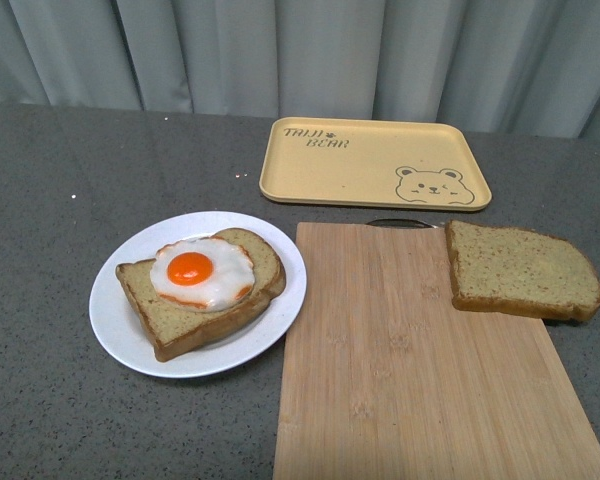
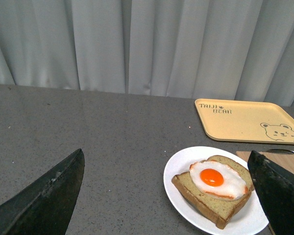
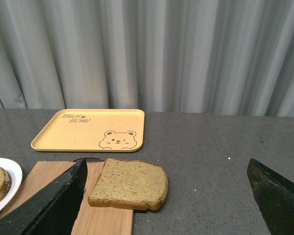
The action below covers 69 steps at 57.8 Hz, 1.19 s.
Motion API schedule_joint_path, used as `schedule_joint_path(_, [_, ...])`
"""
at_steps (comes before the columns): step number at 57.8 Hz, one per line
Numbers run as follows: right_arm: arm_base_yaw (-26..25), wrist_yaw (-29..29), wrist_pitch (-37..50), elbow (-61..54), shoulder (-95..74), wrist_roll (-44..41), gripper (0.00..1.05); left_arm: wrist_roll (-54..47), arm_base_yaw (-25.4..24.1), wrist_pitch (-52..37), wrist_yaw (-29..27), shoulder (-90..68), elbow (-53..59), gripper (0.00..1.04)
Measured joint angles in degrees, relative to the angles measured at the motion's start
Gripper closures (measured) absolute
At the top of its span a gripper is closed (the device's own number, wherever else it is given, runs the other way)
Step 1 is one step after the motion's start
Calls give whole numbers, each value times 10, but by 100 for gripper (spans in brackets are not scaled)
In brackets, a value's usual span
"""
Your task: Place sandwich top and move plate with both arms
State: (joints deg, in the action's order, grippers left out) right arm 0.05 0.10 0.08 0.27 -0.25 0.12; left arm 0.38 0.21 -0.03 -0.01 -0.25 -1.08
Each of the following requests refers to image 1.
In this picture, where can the fried egg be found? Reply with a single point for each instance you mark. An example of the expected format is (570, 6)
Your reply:
(205, 274)

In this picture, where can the bread slice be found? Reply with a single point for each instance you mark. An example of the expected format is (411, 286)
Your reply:
(519, 272)
(174, 330)

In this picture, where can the white round plate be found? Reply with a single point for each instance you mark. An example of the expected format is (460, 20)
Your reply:
(118, 328)

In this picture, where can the yellow bear tray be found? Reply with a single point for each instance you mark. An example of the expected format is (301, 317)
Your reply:
(405, 165)

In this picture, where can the bamboo cutting board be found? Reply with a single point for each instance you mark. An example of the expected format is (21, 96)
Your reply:
(384, 379)

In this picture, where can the grey curtain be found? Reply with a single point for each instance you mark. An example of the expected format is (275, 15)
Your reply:
(493, 66)

